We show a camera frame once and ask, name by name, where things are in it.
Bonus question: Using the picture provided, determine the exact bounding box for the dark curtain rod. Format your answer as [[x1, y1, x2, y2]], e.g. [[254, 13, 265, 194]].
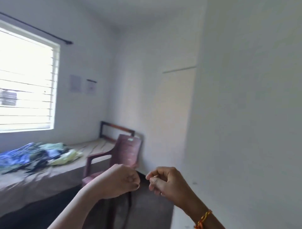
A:
[[0, 12, 74, 45]]

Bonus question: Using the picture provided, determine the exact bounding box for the person's right forearm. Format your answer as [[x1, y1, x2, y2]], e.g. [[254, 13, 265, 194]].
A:
[[185, 197, 227, 229]]

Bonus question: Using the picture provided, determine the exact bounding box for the pile of blue hangers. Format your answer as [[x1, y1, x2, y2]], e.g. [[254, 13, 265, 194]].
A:
[[0, 142, 48, 174]]

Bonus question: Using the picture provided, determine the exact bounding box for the maroon plastic chair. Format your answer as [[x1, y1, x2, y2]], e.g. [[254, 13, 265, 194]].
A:
[[81, 134, 143, 187]]

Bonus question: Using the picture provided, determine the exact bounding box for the person's left hand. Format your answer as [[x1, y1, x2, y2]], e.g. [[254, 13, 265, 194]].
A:
[[87, 164, 141, 200]]

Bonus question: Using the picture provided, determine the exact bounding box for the white framed window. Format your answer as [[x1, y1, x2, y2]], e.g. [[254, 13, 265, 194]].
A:
[[0, 19, 61, 134]]

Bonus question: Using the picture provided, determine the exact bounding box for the person's right hand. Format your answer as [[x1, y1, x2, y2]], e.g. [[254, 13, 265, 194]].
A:
[[145, 166, 196, 210]]

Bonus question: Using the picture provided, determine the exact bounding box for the person's left forearm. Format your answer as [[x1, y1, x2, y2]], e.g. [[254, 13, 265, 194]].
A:
[[47, 186, 102, 229]]

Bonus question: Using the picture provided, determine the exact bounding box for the white notice with dark header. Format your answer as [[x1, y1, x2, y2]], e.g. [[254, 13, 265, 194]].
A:
[[86, 79, 97, 95]]

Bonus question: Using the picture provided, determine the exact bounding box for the plain white paper notice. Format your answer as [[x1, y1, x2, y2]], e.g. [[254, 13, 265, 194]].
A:
[[70, 75, 82, 93]]

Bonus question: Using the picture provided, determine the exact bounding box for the dark wooden bed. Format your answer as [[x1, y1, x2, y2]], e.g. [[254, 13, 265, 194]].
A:
[[0, 121, 136, 218]]

